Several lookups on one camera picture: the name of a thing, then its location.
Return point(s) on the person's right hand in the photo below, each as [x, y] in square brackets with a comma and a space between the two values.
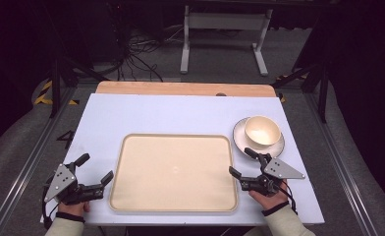
[268, 200]

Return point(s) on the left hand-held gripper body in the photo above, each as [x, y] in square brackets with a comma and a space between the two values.
[61, 182]

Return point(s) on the black tripod stand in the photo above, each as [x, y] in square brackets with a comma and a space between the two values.
[315, 80]
[61, 77]

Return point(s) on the cream bowl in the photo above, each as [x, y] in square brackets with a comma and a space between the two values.
[262, 131]

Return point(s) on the white board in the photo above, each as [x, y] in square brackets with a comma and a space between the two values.
[154, 113]

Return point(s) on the yellow black floor tape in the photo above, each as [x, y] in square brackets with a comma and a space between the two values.
[281, 97]
[44, 95]

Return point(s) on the white metal stand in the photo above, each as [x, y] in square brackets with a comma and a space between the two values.
[225, 21]

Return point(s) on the aluminium floor rail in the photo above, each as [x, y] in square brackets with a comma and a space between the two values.
[339, 164]
[27, 164]

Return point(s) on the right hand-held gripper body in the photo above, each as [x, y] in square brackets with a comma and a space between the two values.
[280, 169]

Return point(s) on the white plate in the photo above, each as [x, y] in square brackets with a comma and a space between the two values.
[240, 139]

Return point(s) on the person's left hand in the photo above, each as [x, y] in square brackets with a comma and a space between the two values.
[73, 208]

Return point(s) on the wooden table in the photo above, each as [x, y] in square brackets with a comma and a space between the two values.
[180, 88]

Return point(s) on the beige tray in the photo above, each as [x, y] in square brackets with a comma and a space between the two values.
[174, 173]

